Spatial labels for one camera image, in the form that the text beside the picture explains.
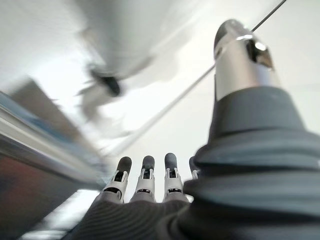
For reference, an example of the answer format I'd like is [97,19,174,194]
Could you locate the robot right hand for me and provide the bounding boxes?
[67,19,320,240]

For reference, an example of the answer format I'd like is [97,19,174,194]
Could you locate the stainless built-in dishwasher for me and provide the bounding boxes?
[0,77,111,240]

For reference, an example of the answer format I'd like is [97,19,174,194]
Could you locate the black robot right foot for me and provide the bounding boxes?
[88,69,121,98]

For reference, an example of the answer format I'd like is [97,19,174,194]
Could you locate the white robot right leg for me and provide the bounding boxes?
[62,0,157,85]

